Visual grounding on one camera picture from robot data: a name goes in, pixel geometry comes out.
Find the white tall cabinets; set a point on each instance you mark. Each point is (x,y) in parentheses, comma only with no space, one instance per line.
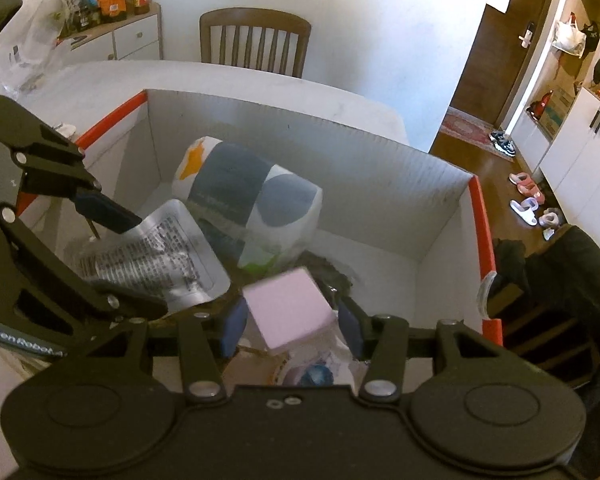
(580,170)

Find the white small cabinet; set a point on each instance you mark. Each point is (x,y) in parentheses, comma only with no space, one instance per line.
(135,35)

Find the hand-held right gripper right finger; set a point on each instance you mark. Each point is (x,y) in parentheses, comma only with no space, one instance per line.
(350,327)

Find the pink rectangular box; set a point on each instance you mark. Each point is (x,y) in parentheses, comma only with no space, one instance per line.
(287,305)

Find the red bag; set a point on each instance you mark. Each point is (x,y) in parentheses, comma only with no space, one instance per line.
(540,105)

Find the clear plastic bags pile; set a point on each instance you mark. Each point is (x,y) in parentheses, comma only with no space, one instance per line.
(35,45)

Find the white hanging bag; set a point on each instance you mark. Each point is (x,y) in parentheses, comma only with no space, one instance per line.
(569,37)

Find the pair of dark sneakers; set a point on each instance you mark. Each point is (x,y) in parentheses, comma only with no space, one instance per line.
(502,142)

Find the red cardboard box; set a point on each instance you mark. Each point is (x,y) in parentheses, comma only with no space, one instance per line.
(380,200)

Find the black hanging bag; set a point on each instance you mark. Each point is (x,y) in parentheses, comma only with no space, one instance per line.
(590,37)

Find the pair of pink slippers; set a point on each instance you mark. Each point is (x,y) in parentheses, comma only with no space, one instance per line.
(526,186)

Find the white blue packet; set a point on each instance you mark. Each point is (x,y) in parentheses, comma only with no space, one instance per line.
(320,367)

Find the brown wooden door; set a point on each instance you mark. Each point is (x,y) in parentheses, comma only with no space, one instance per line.
(500,60)

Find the brown wooden chair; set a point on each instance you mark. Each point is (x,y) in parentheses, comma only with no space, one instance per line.
(255,17)

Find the pair of white slippers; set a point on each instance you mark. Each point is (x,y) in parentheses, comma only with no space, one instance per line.
(525,211)

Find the white paper sheet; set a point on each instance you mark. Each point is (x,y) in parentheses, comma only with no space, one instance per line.
(499,1)

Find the marble patterned desktop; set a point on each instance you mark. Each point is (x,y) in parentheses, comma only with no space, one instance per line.
(105,80)

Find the printed cardboard carton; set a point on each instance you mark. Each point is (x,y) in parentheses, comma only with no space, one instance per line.
(557,110)

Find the pair of beige slippers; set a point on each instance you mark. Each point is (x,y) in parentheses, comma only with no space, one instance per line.
(550,222)

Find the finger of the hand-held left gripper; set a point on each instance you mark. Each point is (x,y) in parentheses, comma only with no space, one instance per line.
(112,215)
(130,305)

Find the wooden chair with jacket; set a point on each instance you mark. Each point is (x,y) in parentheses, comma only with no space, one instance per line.
(540,330)

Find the patterned red rug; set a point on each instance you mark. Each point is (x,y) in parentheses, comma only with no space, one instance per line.
(465,125)

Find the dark jacket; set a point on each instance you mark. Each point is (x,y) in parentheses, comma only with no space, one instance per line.
(580,285)

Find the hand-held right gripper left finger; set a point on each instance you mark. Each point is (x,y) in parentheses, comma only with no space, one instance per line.
(234,327)

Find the dark scouring pad pack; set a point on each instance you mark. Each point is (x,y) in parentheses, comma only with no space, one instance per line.
(330,270)

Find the clear printed plastic packet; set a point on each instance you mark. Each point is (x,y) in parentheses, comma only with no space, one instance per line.
(165,255)

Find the blue white packaged roll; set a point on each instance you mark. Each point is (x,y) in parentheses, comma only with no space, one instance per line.
(250,185)

